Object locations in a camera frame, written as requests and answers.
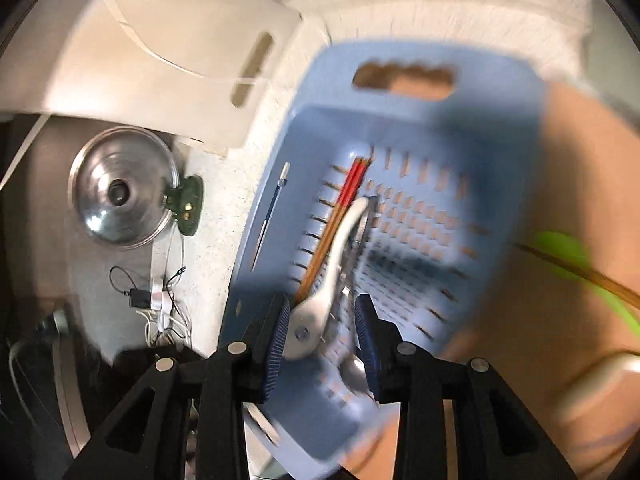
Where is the red-tipped wooden chopstick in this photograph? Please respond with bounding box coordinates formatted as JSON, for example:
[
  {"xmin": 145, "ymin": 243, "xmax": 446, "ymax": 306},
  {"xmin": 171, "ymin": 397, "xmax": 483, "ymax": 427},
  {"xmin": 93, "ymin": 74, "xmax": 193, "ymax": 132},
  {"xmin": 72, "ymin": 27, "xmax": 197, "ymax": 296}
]
[
  {"xmin": 300, "ymin": 157, "xmax": 373, "ymax": 301},
  {"xmin": 512, "ymin": 241, "xmax": 640, "ymax": 311},
  {"xmin": 295, "ymin": 157, "xmax": 363, "ymax": 306}
]

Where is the dark green lid clip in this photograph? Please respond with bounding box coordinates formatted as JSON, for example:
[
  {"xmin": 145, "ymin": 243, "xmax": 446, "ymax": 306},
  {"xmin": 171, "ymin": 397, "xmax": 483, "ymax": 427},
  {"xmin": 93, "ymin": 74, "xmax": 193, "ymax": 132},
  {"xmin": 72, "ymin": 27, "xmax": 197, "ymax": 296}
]
[{"xmin": 162, "ymin": 175, "xmax": 205, "ymax": 237}]

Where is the green plastic spoon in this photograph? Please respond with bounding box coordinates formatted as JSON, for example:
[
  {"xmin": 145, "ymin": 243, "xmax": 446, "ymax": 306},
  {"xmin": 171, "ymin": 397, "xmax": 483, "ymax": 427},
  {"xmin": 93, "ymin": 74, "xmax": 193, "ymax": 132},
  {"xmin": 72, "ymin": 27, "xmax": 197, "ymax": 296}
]
[{"xmin": 532, "ymin": 230, "xmax": 640, "ymax": 341}]

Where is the blue plastic basket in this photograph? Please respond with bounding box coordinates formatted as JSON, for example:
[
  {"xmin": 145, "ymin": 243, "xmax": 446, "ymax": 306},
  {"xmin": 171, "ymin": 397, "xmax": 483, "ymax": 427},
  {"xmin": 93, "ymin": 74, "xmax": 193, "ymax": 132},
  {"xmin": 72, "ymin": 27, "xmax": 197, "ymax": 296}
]
[{"xmin": 217, "ymin": 37, "xmax": 548, "ymax": 480}]

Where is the white plastic cutting board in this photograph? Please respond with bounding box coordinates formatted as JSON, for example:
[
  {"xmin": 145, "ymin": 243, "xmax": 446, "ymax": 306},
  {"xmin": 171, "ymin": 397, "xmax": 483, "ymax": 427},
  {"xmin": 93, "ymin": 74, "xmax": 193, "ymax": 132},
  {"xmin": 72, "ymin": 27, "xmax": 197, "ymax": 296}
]
[{"xmin": 0, "ymin": 0, "xmax": 303, "ymax": 158}]

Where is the thin blue pen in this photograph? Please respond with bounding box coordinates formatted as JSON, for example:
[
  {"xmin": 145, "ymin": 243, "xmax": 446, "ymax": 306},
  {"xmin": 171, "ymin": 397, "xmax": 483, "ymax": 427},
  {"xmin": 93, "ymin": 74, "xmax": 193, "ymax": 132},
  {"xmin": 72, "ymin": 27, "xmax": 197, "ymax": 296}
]
[{"xmin": 250, "ymin": 161, "xmax": 291, "ymax": 272}]

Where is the white cable bundle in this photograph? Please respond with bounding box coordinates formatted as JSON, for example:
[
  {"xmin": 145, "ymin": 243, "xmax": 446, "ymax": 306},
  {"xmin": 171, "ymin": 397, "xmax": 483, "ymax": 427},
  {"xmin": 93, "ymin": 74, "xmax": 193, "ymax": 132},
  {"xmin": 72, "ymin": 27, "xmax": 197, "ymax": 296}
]
[{"xmin": 136, "ymin": 290, "xmax": 193, "ymax": 348}]

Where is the metal fork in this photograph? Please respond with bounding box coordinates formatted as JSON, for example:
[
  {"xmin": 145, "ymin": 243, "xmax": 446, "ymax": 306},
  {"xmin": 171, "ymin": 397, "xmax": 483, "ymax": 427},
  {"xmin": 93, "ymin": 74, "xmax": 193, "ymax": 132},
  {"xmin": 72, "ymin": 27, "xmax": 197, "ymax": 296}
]
[{"xmin": 342, "ymin": 195, "xmax": 381, "ymax": 306}]

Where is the white ceramic spoon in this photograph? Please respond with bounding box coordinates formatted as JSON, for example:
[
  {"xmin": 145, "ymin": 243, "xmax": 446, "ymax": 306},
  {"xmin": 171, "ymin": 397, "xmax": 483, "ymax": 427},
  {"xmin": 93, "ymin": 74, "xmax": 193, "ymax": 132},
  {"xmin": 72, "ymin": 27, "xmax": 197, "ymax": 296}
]
[
  {"xmin": 284, "ymin": 197, "xmax": 371, "ymax": 361},
  {"xmin": 570, "ymin": 352, "xmax": 640, "ymax": 421}
]

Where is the glass and steel pot lid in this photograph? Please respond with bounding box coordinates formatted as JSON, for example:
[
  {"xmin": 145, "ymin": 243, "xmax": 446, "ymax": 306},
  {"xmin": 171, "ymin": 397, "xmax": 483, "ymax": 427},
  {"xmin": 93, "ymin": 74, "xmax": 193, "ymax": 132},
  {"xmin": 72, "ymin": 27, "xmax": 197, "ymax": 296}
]
[{"xmin": 67, "ymin": 126, "xmax": 180, "ymax": 250}]

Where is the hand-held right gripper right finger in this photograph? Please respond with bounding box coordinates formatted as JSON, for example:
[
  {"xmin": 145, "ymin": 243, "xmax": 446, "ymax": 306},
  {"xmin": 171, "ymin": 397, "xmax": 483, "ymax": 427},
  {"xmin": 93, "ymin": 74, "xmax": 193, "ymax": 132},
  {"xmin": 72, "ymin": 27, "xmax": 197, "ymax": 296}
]
[{"xmin": 354, "ymin": 292, "xmax": 581, "ymax": 480}]

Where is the white flat cord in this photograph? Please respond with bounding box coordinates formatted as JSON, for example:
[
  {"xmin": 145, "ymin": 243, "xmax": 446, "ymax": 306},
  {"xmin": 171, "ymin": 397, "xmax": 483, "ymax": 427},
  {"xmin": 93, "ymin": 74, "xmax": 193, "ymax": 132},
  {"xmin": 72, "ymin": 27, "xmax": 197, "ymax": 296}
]
[{"xmin": 0, "ymin": 0, "xmax": 273, "ymax": 188}]

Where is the small black adapter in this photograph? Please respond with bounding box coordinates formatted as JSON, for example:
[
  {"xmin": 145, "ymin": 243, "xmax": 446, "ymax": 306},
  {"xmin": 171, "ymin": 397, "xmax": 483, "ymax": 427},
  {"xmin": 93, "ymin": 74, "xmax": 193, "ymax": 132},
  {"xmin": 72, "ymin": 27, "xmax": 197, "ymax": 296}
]
[{"xmin": 109, "ymin": 265, "xmax": 187, "ymax": 311}]

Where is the brown mat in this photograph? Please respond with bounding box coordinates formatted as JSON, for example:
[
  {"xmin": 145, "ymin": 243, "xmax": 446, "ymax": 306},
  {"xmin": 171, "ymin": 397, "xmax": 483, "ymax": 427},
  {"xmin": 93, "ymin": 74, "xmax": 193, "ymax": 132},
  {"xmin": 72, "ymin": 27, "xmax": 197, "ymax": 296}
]
[{"xmin": 345, "ymin": 80, "xmax": 640, "ymax": 480}]

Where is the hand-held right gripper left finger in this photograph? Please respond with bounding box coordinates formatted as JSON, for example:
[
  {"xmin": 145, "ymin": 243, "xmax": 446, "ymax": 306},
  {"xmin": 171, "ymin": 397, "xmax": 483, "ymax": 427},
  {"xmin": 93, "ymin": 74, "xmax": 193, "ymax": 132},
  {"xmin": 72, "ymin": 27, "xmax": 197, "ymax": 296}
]
[{"xmin": 62, "ymin": 292, "xmax": 292, "ymax": 480}]

